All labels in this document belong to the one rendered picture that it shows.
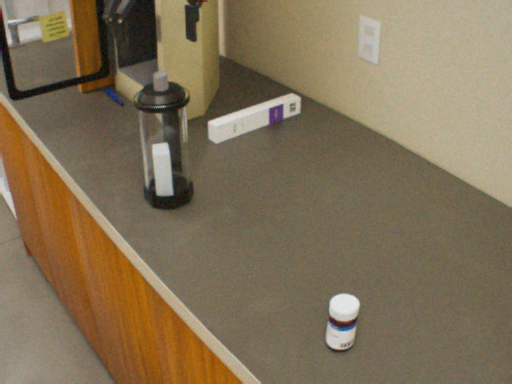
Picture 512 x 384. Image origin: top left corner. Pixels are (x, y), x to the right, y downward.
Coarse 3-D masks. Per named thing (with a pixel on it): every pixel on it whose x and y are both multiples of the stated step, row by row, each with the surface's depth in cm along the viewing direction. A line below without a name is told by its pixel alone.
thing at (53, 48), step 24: (0, 0) 140; (24, 0) 144; (48, 0) 147; (72, 0) 150; (24, 24) 147; (48, 24) 150; (72, 24) 154; (96, 24) 158; (24, 48) 150; (48, 48) 154; (72, 48) 157; (96, 48) 161; (24, 72) 153; (48, 72) 157; (72, 72) 161
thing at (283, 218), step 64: (0, 64) 196; (64, 128) 152; (128, 128) 151; (192, 128) 150; (320, 128) 150; (128, 192) 126; (256, 192) 126; (320, 192) 126; (384, 192) 126; (448, 192) 126; (128, 256) 113; (192, 256) 108; (256, 256) 108; (320, 256) 108; (384, 256) 108; (448, 256) 108; (192, 320) 96; (256, 320) 95; (320, 320) 95; (384, 320) 94; (448, 320) 94
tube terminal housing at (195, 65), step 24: (168, 0) 134; (216, 0) 156; (168, 24) 137; (216, 24) 160; (168, 48) 140; (192, 48) 144; (216, 48) 163; (120, 72) 165; (168, 72) 143; (192, 72) 148; (216, 72) 166; (192, 96) 151
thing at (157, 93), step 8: (160, 72) 110; (160, 80) 109; (168, 80) 111; (144, 88) 112; (152, 88) 111; (160, 88) 110; (168, 88) 111; (176, 88) 111; (144, 96) 109; (152, 96) 108; (160, 96) 108; (168, 96) 109; (176, 96) 110; (184, 96) 111; (152, 104) 108; (160, 104) 108
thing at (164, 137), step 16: (144, 112) 109; (160, 112) 108; (176, 112) 111; (144, 128) 112; (160, 128) 111; (176, 128) 112; (144, 144) 114; (160, 144) 113; (176, 144) 114; (144, 160) 117; (160, 160) 115; (176, 160) 116; (144, 176) 120; (160, 176) 117; (176, 176) 117; (160, 192) 119; (176, 192) 119
